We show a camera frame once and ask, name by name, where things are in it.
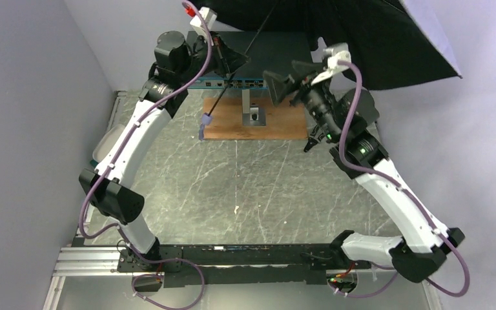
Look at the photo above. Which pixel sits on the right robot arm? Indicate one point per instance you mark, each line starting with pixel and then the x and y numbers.
pixel 424 242

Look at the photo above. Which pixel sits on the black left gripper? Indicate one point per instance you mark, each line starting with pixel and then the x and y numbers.
pixel 216 51

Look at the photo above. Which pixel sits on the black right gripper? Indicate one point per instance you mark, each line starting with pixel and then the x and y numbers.
pixel 296 89

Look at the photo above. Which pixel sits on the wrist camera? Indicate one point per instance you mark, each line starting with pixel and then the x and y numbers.
pixel 335 61
pixel 208 17

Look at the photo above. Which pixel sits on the purple folding umbrella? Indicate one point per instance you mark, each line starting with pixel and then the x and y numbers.
pixel 395 44

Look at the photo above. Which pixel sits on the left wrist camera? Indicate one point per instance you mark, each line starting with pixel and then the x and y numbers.
pixel 208 17

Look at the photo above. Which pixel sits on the black handled pliers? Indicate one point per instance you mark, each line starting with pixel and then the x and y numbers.
pixel 314 138

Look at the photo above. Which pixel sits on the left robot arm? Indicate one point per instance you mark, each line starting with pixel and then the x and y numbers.
pixel 178 64

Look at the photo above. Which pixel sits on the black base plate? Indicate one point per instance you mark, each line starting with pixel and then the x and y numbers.
pixel 307 263

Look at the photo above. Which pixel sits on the wooden board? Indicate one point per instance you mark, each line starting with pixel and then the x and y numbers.
pixel 283 122

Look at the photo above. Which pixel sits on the metal bracket stand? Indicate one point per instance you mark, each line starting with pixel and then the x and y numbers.
pixel 252 114

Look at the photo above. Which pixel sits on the network switch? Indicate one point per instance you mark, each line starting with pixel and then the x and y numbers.
pixel 272 51

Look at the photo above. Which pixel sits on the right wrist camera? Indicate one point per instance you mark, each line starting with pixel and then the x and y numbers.
pixel 335 61

